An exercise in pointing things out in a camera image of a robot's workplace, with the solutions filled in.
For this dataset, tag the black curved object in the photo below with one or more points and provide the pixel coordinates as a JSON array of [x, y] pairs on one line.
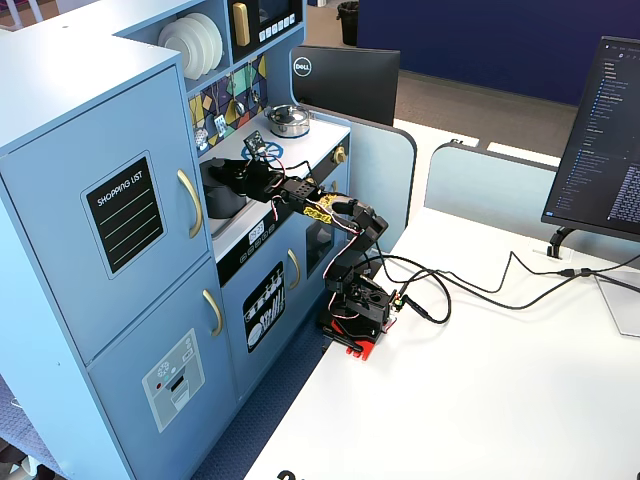
[[287, 475]]

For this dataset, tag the silver toy strainer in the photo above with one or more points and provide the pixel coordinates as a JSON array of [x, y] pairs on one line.
[[201, 140]]

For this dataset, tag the white toy plate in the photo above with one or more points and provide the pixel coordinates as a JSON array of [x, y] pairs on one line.
[[175, 47], [216, 35], [202, 35]]

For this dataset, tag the monitor with dark screen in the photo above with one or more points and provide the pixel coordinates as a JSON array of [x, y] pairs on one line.
[[600, 140]]

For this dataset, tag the red printed base mount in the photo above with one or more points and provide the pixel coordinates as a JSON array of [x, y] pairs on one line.
[[367, 350]]

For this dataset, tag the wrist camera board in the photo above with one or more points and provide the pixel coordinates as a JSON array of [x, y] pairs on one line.
[[256, 142]]

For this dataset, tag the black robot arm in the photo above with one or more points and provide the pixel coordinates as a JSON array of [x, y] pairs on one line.
[[367, 230]]

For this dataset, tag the black Dell monitor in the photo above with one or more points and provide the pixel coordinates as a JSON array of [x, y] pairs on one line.
[[350, 85]]

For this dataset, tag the black monitor stand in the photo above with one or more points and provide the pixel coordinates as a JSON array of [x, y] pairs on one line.
[[555, 245]]

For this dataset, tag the gold stove knob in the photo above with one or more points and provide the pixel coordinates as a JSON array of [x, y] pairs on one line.
[[340, 154]]

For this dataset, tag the toy microwave black panel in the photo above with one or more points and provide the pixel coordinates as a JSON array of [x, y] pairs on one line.
[[272, 15]]

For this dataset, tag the black table clamp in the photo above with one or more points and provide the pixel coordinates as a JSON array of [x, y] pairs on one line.
[[350, 345]]

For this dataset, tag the silver toy spoon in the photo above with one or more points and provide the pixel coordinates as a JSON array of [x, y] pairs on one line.
[[255, 97]]

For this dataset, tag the white toy sink basin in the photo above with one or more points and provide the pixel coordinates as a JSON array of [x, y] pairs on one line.
[[220, 227]]

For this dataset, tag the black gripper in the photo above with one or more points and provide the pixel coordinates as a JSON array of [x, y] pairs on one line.
[[231, 176]]

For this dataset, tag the silver toy ladle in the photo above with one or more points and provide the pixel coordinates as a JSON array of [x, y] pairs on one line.
[[240, 109]]

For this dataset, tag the gray toy pot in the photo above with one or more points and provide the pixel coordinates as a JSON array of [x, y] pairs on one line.
[[222, 202]]

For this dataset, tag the blue wooden toy kitchen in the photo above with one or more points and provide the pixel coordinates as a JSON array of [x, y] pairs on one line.
[[50, 100]]

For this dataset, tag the white metal frame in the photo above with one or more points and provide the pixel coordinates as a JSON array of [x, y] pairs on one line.
[[30, 10]]

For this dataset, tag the gray flat plate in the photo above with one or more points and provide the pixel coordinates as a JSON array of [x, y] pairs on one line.
[[625, 305]]

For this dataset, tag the silver toy spatula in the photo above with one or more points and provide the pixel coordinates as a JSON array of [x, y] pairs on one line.
[[220, 125]]

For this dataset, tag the black trash bin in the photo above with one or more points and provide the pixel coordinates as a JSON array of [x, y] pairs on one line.
[[348, 22]]

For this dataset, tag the silver toy pot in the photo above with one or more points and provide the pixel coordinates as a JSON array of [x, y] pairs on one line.
[[290, 131]]

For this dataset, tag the light blue desk divider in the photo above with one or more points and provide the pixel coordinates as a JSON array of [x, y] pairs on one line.
[[490, 190], [392, 170]]

